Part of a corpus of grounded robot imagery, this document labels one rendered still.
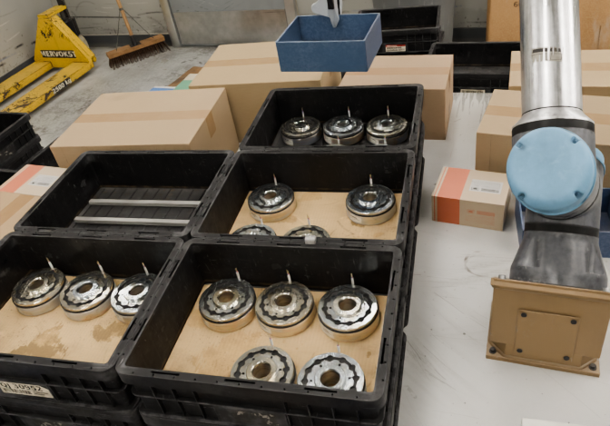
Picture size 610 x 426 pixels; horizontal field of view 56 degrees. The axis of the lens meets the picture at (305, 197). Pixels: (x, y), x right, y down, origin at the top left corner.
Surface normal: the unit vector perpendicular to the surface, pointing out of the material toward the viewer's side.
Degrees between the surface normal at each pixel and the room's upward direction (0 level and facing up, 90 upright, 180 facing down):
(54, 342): 0
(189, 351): 0
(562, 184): 54
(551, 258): 31
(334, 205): 0
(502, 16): 75
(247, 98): 90
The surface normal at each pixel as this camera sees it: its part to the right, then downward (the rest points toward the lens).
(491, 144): -0.42, 0.59
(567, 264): -0.16, -0.40
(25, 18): 0.94, 0.08
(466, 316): -0.14, -0.79
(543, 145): -0.50, 0.00
